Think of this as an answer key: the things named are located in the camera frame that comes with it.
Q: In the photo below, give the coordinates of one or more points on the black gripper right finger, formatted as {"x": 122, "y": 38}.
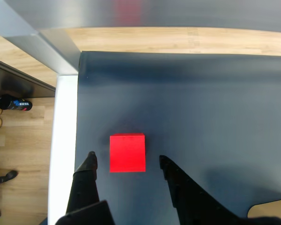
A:
{"x": 192, "y": 201}

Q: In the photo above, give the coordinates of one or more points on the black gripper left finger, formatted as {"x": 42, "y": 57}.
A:
{"x": 84, "y": 182}

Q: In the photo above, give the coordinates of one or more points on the red cube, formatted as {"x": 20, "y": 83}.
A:
{"x": 127, "y": 154}

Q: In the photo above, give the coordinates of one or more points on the black chair base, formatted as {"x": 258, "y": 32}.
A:
{"x": 9, "y": 175}

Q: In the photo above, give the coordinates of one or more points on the dark grey mat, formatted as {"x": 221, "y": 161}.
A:
{"x": 201, "y": 105}

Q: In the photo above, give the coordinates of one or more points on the black spray can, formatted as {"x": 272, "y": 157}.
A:
{"x": 16, "y": 105}

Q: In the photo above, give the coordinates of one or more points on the black cabinet panel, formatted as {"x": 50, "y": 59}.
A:
{"x": 14, "y": 84}

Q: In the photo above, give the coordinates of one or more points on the aluminium frame rail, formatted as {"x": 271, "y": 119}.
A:
{"x": 49, "y": 47}

